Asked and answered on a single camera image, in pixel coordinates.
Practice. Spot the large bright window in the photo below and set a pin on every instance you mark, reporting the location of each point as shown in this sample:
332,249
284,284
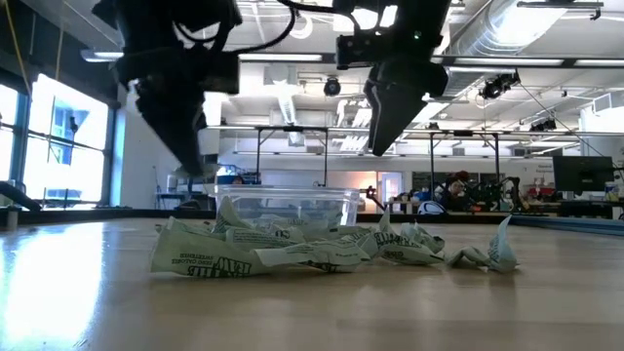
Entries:
63,161

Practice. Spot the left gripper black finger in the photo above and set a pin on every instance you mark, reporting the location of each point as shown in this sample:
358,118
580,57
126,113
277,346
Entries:
170,122

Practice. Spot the black background robot arm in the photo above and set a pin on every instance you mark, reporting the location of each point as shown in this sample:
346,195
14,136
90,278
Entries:
507,192

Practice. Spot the round black ceiling spotlight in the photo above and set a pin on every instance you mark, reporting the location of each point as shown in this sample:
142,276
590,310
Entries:
332,87

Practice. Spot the small black track light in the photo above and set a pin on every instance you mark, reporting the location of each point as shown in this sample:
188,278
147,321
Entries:
543,125

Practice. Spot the long ceiling light fixture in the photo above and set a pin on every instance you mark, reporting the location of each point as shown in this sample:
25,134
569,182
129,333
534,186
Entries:
280,57

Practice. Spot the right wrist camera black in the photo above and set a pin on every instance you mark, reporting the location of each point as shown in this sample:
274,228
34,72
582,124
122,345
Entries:
361,51

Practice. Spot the green truvia packet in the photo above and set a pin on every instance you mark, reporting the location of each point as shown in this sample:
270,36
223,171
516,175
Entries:
424,236
341,233
502,251
205,253
229,219
212,170
404,252
468,257
263,238
317,253

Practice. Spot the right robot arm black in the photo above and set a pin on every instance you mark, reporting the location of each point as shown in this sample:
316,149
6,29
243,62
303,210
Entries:
419,10

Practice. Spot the small grey post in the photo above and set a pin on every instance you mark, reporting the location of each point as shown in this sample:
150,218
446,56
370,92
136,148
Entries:
12,219

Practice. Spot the black slanted bar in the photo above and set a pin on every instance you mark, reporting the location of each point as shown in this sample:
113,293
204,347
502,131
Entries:
19,195

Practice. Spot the clear plastic container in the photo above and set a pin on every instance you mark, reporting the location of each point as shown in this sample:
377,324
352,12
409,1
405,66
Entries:
292,200

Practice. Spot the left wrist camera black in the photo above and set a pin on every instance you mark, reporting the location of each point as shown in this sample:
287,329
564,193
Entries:
222,73

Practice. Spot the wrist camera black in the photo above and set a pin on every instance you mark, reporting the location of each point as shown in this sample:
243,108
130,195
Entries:
361,51
222,73

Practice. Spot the person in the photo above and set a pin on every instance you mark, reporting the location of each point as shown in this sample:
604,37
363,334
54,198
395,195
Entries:
453,190

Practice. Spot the black articulated stand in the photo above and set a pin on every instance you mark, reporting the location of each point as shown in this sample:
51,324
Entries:
373,197

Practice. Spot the black track light cluster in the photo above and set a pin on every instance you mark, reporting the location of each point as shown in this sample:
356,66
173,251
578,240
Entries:
497,85

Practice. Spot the dark computer monitor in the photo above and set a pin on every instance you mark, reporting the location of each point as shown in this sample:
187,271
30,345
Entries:
582,173

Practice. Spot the white and blue ball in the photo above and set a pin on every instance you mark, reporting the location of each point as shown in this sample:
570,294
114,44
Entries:
431,208

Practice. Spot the black aluminium table frame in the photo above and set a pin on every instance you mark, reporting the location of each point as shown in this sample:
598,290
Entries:
97,215

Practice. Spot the silver ventilation duct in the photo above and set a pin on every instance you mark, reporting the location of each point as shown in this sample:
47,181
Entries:
507,24

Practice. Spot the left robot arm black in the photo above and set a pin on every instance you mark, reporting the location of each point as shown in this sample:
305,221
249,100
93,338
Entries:
146,14

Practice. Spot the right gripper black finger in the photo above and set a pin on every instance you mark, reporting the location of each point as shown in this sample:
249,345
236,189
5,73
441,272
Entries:
395,112

